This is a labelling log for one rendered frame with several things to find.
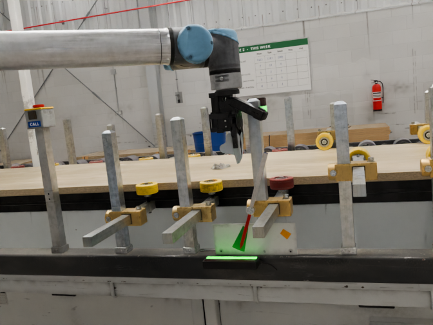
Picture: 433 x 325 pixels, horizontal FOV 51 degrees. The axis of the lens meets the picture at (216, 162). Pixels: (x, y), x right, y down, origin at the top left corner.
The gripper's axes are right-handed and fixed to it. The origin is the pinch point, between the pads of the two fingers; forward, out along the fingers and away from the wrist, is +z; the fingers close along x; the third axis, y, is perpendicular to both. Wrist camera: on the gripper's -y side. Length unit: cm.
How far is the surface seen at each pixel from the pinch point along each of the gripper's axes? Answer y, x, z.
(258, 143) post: -4.5, -6.1, -3.5
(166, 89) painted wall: 323, -718, -46
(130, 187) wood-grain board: 51, -27, 12
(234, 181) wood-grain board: 10.0, -26.9, 11.7
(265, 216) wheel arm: -7.9, 9.1, 15.0
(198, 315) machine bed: 30, -28, 64
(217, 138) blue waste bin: 176, -547, 42
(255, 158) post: -3.1, -6.1, 1.1
